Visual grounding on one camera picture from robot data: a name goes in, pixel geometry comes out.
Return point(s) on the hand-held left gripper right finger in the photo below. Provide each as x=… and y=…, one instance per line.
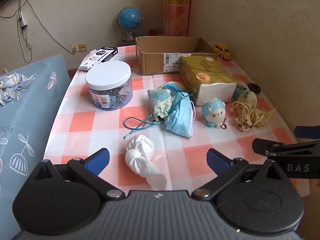
x=217, y=161

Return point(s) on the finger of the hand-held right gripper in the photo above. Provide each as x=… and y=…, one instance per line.
x=306, y=132
x=265, y=147

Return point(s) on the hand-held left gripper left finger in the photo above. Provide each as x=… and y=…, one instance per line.
x=98, y=161

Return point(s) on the white knotted sock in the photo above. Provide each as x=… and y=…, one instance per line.
x=138, y=155

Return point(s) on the blue face mask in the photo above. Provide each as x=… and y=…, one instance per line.
x=181, y=120

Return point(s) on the brown cardboard box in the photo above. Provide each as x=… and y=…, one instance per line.
x=160, y=60

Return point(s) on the orange checkered tablecloth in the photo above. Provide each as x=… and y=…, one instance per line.
x=82, y=122

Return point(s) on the teal fabric piece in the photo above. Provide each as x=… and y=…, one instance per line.
x=239, y=91

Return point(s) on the blue leaf-print pillow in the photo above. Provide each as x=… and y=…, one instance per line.
x=32, y=120

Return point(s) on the clear jar with white lid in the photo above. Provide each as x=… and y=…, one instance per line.
x=108, y=80

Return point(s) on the golden tissue pack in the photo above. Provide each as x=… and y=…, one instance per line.
x=205, y=75

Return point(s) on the black and white pen box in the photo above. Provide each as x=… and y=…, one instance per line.
x=100, y=57

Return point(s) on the yellow toy car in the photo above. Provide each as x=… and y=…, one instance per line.
x=221, y=50

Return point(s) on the white and blue crumpled cloth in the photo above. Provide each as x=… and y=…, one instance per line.
x=11, y=81

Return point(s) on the red small object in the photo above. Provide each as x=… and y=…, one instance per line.
x=153, y=32

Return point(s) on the blue desk globe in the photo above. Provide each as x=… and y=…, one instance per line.
x=130, y=17

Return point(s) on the pink patterned curtain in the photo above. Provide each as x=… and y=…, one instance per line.
x=176, y=7

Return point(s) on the white power strip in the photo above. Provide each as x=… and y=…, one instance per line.
x=22, y=21

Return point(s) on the white wall socket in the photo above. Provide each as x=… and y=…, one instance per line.
x=74, y=48
x=82, y=47

